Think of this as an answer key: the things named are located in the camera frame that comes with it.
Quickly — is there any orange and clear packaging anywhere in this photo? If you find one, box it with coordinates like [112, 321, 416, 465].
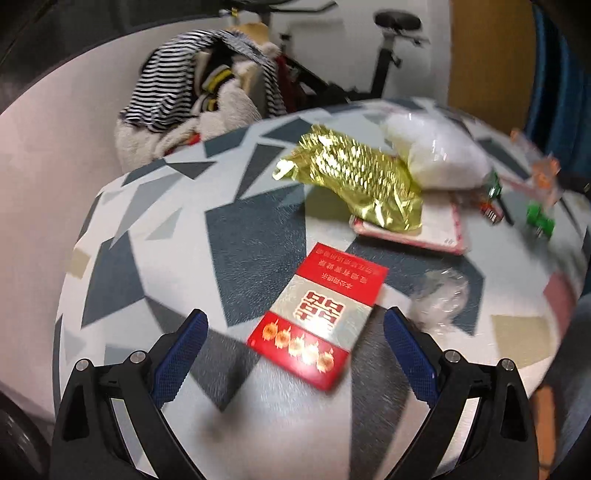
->
[510, 129, 561, 204]

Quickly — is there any blue curtain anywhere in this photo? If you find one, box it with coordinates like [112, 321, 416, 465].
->
[526, 4, 591, 153]

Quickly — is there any black and yellow striped garment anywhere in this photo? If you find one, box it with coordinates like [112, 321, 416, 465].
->
[198, 65, 237, 112]

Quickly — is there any pile of clothes on chair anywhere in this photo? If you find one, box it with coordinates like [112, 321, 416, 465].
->
[115, 60, 278, 171]

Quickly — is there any wooden door panel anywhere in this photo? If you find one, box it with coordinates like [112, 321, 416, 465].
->
[448, 0, 539, 132]

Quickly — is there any red cigarette pack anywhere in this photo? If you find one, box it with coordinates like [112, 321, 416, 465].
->
[246, 242, 390, 393]

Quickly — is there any black and white striped shirt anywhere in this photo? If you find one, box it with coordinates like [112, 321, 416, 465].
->
[121, 30, 287, 134]

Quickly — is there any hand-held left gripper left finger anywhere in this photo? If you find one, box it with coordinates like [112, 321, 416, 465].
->
[50, 308, 211, 480]

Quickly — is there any gold foil wrapper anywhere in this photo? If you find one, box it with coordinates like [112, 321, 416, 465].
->
[272, 124, 424, 234]

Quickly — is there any red garment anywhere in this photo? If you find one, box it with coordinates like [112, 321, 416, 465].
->
[276, 54, 302, 114]

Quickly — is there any small green clip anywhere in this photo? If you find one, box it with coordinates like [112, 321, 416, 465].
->
[526, 202, 555, 238]

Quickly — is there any wooden chair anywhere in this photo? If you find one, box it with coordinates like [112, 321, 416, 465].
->
[239, 21, 271, 48]

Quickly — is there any crumpled clear plastic wrap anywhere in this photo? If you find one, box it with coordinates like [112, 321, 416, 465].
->
[411, 268, 472, 330]

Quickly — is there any geometric patterned tablecloth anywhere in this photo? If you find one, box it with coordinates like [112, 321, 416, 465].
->
[52, 97, 591, 416]

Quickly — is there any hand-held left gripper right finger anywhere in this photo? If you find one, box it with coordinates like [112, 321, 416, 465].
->
[383, 306, 550, 480]

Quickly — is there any black exercise bike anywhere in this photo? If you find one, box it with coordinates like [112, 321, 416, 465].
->
[217, 0, 430, 114]

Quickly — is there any small red wrapper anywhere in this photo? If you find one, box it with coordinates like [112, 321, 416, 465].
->
[480, 198, 507, 225]

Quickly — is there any grey fleece robe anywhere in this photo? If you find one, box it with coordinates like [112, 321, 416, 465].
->
[536, 360, 591, 480]

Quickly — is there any red and white packet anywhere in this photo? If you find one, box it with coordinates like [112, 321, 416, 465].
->
[349, 191, 468, 256]

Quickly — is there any white tissue-filled plastic bag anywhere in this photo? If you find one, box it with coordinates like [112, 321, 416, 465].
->
[382, 111, 492, 190]

